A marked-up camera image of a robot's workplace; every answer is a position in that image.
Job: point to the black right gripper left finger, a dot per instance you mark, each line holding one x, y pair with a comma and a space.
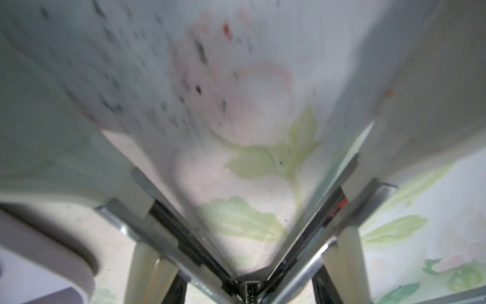
177, 291

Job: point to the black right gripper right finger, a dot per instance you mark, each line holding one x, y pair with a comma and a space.
324, 289

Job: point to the metal food tongs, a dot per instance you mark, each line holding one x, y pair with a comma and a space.
251, 143

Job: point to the purple plastic tray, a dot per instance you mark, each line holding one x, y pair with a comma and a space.
37, 269

